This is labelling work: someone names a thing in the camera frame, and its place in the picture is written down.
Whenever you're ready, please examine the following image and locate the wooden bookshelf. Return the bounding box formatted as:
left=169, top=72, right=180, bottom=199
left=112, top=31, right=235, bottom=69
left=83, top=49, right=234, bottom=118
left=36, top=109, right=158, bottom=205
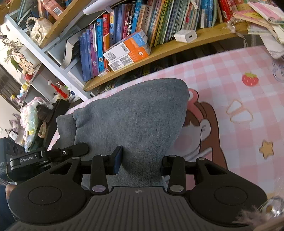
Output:
left=39, top=0, right=284, bottom=92

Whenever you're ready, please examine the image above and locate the blue and white box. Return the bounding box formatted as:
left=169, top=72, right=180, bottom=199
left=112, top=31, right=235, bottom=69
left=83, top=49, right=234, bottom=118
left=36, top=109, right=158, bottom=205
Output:
left=103, top=29, right=148, bottom=63

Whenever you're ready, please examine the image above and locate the white grey shelf frame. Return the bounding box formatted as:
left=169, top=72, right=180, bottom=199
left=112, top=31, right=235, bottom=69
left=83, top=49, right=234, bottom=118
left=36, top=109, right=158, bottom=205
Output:
left=4, top=14, right=91, bottom=101

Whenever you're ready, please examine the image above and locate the pink checkered cartoon table mat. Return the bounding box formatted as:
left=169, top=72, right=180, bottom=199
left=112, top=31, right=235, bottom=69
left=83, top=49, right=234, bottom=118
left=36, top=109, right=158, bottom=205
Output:
left=47, top=45, right=284, bottom=196

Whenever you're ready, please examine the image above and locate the orange and white box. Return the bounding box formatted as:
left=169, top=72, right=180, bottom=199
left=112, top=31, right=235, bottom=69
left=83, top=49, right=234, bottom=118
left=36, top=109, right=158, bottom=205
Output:
left=108, top=45, right=151, bottom=72

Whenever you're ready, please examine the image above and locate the white quilted small bag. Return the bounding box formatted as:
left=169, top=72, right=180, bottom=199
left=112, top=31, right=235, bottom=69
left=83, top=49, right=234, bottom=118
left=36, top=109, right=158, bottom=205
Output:
left=26, top=16, right=53, bottom=46

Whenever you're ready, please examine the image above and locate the white power adapter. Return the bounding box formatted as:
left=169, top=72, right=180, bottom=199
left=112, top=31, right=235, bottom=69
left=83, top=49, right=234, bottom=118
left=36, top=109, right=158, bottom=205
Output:
left=174, top=29, right=197, bottom=43

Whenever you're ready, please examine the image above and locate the grey knit garment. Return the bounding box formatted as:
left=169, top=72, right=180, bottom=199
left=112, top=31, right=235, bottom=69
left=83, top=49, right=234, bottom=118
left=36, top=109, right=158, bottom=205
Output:
left=53, top=78, right=189, bottom=187

